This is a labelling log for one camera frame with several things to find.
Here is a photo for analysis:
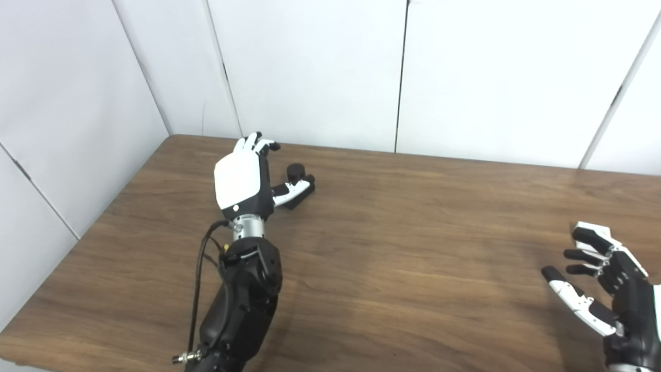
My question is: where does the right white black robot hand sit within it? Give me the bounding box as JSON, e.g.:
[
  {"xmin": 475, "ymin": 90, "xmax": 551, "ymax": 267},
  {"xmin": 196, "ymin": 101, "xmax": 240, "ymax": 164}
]
[{"xmin": 541, "ymin": 227, "xmax": 661, "ymax": 367}]

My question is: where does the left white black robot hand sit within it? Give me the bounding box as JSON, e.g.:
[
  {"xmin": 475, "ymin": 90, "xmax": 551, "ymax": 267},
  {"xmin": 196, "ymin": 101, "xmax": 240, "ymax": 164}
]
[{"xmin": 214, "ymin": 132, "xmax": 316, "ymax": 224}]

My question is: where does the black peg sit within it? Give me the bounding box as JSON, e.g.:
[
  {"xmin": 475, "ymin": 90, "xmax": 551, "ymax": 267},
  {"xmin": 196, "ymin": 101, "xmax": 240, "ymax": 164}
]
[{"xmin": 274, "ymin": 163, "xmax": 316, "ymax": 210}]

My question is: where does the thin black wire yellow plug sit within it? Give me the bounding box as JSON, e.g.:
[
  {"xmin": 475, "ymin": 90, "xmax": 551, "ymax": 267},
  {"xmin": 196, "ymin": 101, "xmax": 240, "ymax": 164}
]
[{"xmin": 201, "ymin": 242, "xmax": 231, "ymax": 269}]

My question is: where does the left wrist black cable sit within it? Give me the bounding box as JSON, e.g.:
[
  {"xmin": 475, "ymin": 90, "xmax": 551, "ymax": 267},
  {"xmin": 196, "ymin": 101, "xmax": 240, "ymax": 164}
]
[{"xmin": 172, "ymin": 220, "xmax": 231, "ymax": 365}]

